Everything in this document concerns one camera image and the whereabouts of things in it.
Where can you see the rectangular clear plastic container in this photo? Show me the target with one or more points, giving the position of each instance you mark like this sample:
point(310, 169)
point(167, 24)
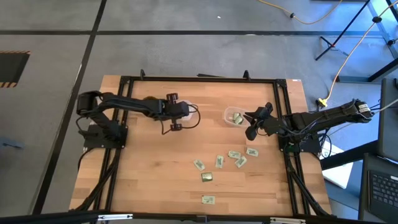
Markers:
point(228, 113)

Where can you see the black frame hook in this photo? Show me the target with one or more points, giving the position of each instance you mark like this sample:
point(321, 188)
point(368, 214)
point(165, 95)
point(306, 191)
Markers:
point(247, 74)
point(142, 74)

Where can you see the black camera beam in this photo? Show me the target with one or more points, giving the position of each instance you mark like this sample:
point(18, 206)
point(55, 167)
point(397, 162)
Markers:
point(161, 218)

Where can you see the white box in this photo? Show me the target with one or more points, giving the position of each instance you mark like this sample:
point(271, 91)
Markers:
point(339, 174)

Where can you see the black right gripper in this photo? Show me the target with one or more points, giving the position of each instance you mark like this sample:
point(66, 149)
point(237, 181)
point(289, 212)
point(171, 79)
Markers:
point(270, 125)

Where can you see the black laptop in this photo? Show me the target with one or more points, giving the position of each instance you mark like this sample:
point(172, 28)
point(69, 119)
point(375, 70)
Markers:
point(385, 193)

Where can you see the thick dark green packet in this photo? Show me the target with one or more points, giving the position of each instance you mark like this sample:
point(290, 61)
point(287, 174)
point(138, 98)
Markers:
point(207, 176)

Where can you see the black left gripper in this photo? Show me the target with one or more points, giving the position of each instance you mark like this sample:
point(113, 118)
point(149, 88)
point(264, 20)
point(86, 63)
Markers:
point(177, 110)

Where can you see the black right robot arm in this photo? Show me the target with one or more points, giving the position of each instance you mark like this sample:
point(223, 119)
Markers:
point(326, 118)

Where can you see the hazard-striped black floor hatch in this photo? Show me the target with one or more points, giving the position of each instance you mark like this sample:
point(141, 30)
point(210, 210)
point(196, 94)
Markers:
point(12, 68)

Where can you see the grey flat floor object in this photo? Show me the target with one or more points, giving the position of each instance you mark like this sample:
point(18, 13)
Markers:
point(11, 143)

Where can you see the brown mug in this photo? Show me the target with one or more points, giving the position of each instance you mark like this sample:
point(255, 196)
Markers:
point(150, 98)

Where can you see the black aluminium table frame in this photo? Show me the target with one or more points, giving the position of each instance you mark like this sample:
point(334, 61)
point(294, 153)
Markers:
point(202, 80)

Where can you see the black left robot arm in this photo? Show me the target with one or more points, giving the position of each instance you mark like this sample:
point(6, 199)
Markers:
point(130, 104)

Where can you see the black tripod stand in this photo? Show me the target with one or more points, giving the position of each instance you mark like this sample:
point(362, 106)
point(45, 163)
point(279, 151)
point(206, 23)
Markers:
point(341, 31)

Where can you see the silver beam bracket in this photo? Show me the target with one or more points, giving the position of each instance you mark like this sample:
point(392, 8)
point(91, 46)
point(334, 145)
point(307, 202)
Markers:
point(287, 220)
point(115, 217)

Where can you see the grey computer monitor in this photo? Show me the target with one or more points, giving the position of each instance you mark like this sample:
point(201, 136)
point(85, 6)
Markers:
point(388, 124)

